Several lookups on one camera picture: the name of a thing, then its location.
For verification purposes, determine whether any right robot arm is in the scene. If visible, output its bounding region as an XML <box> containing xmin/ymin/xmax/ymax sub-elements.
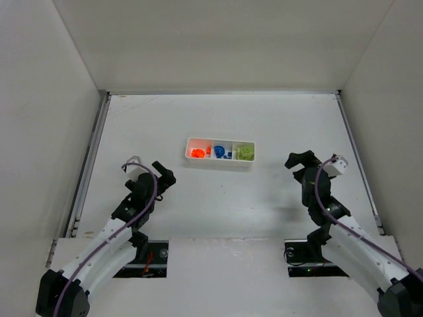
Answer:
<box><xmin>284</xmin><ymin>151</ymin><xmax>422</xmax><ymax>316</ymax></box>

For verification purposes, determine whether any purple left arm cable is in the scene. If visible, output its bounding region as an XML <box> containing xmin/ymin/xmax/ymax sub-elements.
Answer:
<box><xmin>52</xmin><ymin>161</ymin><xmax>159</xmax><ymax>317</ymax></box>

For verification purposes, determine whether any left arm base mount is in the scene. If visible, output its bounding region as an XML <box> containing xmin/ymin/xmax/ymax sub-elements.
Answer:
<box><xmin>114</xmin><ymin>232</ymin><xmax>169</xmax><ymax>279</ymax></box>

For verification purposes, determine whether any blue round lego piece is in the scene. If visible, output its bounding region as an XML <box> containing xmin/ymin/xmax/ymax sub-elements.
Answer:
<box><xmin>214</xmin><ymin>145</ymin><xmax>225</xmax><ymax>159</ymax></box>

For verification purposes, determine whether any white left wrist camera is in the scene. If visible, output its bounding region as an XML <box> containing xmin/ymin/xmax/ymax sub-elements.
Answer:
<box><xmin>121</xmin><ymin>155</ymin><xmax>147</xmax><ymax>182</ymax></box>

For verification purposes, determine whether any green 2x3 lego brick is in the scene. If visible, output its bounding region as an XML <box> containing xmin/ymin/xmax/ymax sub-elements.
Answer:
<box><xmin>236</xmin><ymin>146</ymin><xmax>254</xmax><ymax>161</ymax></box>

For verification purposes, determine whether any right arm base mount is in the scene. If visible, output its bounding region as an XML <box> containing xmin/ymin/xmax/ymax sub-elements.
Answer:
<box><xmin>284</xmin><ymin>230</ymin><xmax>348</xmax><ymax>278</ymax></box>

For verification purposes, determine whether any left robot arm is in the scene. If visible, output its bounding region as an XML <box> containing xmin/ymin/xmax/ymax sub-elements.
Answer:
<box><xmin>35</xmin><ymin>158</ymin><xmax>176</xmax><ymax>316</ymax></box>

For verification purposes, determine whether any white three-compartment tray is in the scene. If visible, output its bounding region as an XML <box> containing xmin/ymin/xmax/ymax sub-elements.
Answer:
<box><xmin>184</xmin><ymin>137</ymin><xmax>256</xmax><ymax>168</ymax></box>

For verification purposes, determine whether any orange round lego piece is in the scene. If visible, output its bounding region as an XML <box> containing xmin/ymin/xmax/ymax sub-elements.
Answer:
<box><xmin>190</xmin><ymin>149</ymin><xmax>206</xmax><ymax>159</ymax></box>

